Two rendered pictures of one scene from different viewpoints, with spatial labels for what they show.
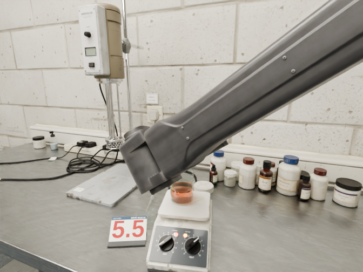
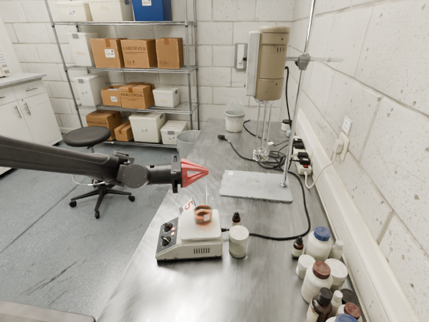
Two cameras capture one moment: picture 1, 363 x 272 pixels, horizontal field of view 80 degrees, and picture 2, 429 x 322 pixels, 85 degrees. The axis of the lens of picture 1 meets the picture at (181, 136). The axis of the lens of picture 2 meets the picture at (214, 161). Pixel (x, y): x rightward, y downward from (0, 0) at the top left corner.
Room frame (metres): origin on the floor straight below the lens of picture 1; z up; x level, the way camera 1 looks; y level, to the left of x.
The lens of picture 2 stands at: (0.41, -0.55, 1.36)
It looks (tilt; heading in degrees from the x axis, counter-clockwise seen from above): 29 degrees down; 77
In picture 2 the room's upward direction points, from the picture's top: straight up
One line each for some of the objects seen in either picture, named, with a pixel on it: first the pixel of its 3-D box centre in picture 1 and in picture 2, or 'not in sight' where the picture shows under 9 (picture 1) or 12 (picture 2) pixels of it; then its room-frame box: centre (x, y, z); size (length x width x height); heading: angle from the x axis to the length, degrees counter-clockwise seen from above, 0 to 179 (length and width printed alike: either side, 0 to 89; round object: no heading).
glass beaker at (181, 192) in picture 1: (181, 186); (202, 210); (0.49, 0.00, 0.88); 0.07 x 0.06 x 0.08; 143
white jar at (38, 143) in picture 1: (39, 142); (286, 124); (1.23, 0.84, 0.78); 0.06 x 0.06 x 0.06
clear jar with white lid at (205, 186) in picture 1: (203, 197); (238, 241); (0.59, -0.07, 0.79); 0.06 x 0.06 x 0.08
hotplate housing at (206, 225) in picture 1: (184, 224); (192, 234); (0.46, -0.01, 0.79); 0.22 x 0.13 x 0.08; 171
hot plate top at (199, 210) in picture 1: (186, 203); (200, 223); (0.49, -0.01, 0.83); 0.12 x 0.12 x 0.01; 81
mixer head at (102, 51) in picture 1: (102, 45); (263, 66); (0.77, 0.26, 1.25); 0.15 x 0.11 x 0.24; 158
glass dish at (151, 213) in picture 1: (147, 215); not in sight; (0.54, 0.10, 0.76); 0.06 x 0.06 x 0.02
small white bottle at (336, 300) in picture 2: (258, 174); (334, 303); (0.76, -0.29, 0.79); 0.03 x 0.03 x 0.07
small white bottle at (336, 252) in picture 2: not in sight; (336, 252); (0.86, -0.17, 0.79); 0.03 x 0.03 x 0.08
